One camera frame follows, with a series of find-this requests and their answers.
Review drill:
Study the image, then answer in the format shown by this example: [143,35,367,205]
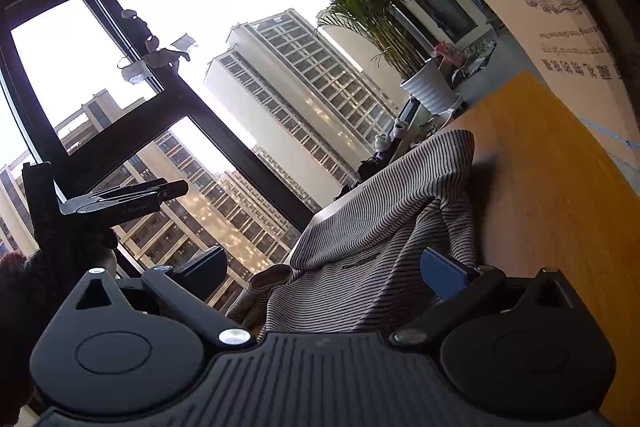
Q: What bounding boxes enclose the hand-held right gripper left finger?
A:
[74,246,257,350]

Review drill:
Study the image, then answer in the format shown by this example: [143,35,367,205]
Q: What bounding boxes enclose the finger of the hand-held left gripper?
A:
[90,178,172,198]
[59,180,190,229]

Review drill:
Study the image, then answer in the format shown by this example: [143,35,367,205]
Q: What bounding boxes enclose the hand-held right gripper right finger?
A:
[389,247,582,350]

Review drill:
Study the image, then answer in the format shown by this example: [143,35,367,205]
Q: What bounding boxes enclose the grey striped shirt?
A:
[225,129,485,339]

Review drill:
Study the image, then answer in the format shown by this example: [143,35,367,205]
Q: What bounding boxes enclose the dark object on sill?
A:
[356,158,385,182]

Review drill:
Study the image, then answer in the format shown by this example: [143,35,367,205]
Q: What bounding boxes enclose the high-rise building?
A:
[203,9,402,210]

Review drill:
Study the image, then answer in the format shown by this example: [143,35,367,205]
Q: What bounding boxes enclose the white ribbed plant pot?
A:
[399,59,465,116]

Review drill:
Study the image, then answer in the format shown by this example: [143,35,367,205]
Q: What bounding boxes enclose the pink packet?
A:
[432,41,463,70]

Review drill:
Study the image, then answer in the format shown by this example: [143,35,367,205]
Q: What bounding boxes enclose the dark television screen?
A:
[414,0,480,44]

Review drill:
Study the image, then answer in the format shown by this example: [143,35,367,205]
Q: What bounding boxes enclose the large cardboard box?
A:
[481,0,627,84]

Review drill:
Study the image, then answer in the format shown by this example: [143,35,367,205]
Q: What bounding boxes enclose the dark window frame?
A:
[0,0,332,269]

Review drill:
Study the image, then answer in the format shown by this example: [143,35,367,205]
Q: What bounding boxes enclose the blue string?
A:
[579,116,640,148]

